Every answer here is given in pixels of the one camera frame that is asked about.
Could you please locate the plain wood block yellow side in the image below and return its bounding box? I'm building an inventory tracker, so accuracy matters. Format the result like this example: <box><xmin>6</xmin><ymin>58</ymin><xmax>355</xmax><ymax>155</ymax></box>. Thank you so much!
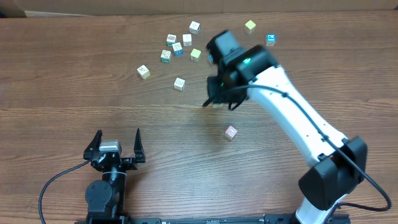
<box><xmin>137</xmin><ymin>65</ymin><xmax>150</xmax><ymax>80</ymax></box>

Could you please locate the white wood block far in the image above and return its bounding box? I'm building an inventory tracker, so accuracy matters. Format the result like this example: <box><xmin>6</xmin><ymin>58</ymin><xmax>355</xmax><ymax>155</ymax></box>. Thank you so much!
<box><xmin>189</xmin><ymin>21</ymin><xmax>200</xmax><ymax>35</ymax></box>

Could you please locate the blue top block far right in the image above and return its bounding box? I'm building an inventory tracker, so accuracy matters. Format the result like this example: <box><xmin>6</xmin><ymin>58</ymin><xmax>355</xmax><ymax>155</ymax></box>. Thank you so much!
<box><xmin>266</xmin><ymin>34</ymin><xmax>276</xmax><ymax>47</ymax></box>

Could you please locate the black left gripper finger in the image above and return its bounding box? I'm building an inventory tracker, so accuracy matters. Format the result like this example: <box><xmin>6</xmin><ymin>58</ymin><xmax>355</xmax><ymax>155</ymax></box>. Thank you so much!
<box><xmin>83</xmin><ymin>129</ymin><xmax>103</xmax><ymax>160</ymax></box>
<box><xmin>134</xmin><ymin>129</ymin><xmax>146</xmax><ymax>163</ymax></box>

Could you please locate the wood block letter E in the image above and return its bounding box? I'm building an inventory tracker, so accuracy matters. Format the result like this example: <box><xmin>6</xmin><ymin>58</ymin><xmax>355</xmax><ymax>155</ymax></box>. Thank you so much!
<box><xmin>174</xmin><ymin>78</ymin><xmax>185</xmax><ymax>91</ymax></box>

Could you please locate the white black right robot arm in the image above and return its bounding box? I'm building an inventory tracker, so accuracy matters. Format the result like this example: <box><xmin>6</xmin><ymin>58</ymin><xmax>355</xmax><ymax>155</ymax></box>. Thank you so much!
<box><xmin>204</xmin><ymin>44</ymin><xmax>368</xmax><ymax>223</ymax></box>

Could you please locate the blue top wood block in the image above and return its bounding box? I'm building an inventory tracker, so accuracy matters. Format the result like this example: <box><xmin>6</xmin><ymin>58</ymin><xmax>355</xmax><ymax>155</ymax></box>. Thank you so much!
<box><xmin>208</xmin><ymin>54</ymin><xmax>214</xmax><ymax>65</ymax></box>

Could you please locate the red sided wood block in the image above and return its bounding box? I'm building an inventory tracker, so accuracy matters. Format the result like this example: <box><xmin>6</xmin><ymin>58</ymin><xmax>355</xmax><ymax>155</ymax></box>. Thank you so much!
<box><xmin>224</xmin><ymin>126</ymin><xmax>238</xmax><ymax>140</ymax></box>

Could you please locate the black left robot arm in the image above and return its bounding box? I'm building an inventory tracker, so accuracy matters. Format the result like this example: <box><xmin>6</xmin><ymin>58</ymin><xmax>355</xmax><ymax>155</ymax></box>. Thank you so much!
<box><xmin>83</xmin><ymin>130</ymin><xmax>146</xmax><ymax>223</ymax></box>

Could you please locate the plain white wood block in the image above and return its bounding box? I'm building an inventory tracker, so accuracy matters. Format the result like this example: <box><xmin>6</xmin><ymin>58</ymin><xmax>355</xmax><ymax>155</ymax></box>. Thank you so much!
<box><xmin>182</xmin><ymin>34</ymin><xmax>192</xmax><ymax>47</ymax></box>

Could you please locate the wood block blue side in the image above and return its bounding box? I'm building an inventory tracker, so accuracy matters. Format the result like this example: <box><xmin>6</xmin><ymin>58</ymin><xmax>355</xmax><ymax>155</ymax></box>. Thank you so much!
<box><xmin>172</xmin><ymin>42</ymin><xmax>183</xmax><ymax>56</ymax></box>

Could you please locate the wood block green R side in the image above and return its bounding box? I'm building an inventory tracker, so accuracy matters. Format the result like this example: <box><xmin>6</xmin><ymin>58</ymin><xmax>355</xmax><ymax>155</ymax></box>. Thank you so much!
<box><xmin>160</xmin><ymin>50</ymin><xmax>172</xmax><ymax>63</ymax></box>

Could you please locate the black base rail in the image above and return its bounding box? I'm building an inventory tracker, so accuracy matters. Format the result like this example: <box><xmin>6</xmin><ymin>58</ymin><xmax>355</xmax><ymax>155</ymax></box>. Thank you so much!
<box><xmin>74</xmin><ymin>213</ymin><xmax>352</xmax><ymax>224</ymax></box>

